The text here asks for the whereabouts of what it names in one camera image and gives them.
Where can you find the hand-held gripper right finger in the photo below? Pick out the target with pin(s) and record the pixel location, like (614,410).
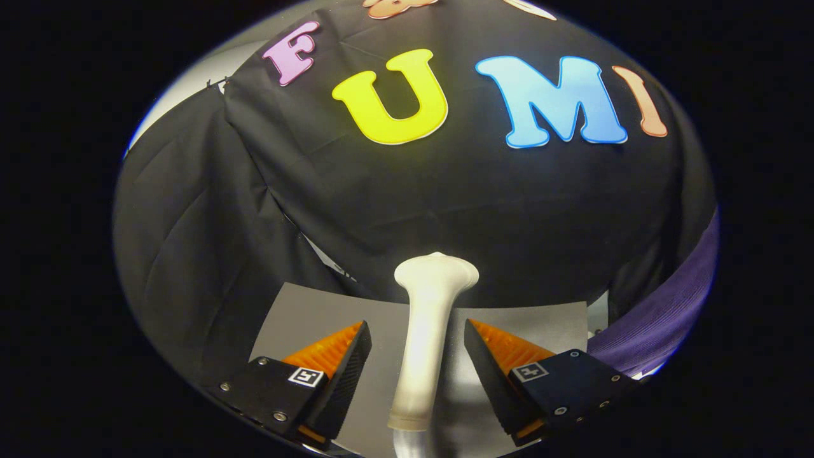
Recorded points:
(489,372)

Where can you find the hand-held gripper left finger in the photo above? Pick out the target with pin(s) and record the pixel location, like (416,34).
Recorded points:
(346,375)

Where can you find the white garment steamer head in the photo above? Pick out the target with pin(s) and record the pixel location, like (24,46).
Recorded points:
(423,331)

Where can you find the black backdrop cloth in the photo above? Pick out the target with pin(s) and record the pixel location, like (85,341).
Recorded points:
(445,203)

